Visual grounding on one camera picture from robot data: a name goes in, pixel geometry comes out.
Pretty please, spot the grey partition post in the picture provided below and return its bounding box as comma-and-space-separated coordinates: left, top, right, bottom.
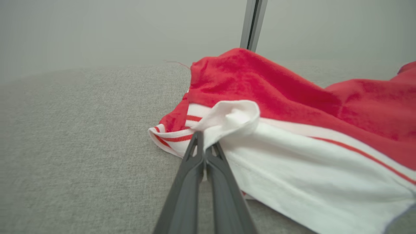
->
240, 0, 269, 53

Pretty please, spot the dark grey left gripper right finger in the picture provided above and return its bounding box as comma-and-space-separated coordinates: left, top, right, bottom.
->
205, 141, 259, 234

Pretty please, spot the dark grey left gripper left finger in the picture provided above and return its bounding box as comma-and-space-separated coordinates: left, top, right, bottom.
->
152, 131, 205, 234

